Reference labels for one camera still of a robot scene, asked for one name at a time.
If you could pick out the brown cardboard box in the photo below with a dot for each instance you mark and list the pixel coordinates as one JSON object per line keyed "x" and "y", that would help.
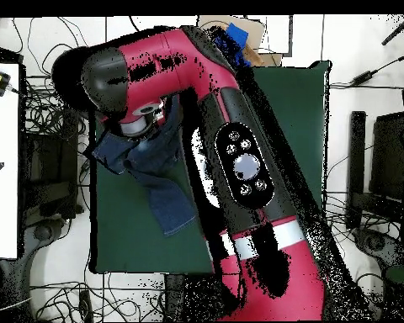
{"x": 256, "y": 32}

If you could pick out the black equipment stand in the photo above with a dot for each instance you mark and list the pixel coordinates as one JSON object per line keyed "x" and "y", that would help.
{"x": 54, "y": 168}

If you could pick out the bright blue cloth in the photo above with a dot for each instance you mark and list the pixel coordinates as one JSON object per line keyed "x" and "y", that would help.
{"x": 237, "y": 33}

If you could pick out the white side table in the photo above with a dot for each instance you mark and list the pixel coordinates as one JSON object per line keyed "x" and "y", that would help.
{"x": 1, "y": 151}

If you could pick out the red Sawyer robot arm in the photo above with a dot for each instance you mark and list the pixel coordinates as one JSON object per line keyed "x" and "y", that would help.
{"x": 175, "y": 67}

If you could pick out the black flat panel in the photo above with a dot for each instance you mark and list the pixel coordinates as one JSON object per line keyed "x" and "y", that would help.
{"x": 389, "y": 154}

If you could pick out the blue denim jeans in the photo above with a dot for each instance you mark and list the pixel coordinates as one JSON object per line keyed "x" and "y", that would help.
{"x": 168, "y": 198}

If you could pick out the black upright bar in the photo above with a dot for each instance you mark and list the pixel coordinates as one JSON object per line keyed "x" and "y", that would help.
{"x": 356, "y": 161}

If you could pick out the black rod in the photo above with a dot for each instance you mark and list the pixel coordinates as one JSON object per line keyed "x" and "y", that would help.
{"x": 397, "y": 32}

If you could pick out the black power strip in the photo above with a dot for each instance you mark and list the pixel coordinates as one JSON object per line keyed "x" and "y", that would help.
{"x": 85, "y": 304}

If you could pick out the grey swivel chair base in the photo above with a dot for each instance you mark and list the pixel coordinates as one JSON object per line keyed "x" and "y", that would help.
{"x": 43, "y": 232}
{"x": 380, "y": 245}

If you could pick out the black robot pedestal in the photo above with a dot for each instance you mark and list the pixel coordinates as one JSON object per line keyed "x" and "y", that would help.
{"x": 175, "y": 296}

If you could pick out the dark green table cloth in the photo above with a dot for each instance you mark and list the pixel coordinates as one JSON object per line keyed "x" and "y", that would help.
{"x": 128, "y": 228}

